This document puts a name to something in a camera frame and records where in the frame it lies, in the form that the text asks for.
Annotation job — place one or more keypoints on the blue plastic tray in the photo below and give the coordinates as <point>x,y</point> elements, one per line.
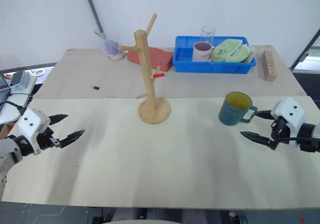
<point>212,61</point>

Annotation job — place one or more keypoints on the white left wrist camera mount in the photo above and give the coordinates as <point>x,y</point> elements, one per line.
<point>31,124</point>

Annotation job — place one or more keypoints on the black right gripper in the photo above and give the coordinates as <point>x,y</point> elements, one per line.
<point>280,128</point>

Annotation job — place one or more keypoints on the small black chip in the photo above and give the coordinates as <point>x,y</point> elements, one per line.
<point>96,87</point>

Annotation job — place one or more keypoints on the clear drinking glass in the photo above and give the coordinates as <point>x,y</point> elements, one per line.
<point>208,34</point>

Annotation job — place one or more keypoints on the white mug purple inside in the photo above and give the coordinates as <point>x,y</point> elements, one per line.
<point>201,52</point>

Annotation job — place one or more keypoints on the blue mug yellow inside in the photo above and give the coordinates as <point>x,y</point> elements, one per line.
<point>234,108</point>

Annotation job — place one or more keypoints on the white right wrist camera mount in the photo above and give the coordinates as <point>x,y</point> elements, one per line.
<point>291,114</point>

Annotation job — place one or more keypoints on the green cloth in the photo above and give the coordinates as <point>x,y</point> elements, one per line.
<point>230,50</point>

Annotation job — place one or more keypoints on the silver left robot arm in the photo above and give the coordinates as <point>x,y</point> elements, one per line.
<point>10,149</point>

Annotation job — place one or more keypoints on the grey box with phone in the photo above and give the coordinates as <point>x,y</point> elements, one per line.
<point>21,82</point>

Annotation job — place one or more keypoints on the wooden mug tree stand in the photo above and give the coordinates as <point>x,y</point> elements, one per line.
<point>149,79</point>

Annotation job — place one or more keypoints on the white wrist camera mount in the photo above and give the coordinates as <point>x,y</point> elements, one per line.
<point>31,124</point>
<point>291,114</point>

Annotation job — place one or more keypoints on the red flat block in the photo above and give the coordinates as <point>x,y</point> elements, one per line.
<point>152,57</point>

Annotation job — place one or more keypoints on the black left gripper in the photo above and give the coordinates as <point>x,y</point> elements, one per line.
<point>45,140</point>

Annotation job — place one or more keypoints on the grey metal pole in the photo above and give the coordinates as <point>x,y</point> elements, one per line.
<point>94,9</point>

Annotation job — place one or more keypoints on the wooden block with holes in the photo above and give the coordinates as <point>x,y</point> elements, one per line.
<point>268,66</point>

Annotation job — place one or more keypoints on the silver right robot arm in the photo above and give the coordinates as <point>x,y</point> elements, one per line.
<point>309,136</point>

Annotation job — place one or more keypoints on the clear cup with purple item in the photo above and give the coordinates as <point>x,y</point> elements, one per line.
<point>112,47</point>

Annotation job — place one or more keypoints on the white scissors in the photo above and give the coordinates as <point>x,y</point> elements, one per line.
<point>36,72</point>

